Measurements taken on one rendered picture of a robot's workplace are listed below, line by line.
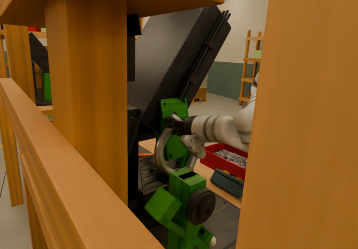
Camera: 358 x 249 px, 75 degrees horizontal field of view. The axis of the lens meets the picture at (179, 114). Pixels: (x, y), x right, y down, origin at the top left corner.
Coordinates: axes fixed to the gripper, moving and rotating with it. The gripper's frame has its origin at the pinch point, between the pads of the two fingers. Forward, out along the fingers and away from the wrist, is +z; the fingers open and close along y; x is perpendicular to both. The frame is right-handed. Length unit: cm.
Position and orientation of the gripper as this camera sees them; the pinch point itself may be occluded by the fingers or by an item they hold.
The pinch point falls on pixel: (170, 127)
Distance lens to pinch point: 76.7
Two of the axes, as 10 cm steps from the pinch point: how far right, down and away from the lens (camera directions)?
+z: -6.2, 0.3, 7.8
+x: -4.7, 7.8, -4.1
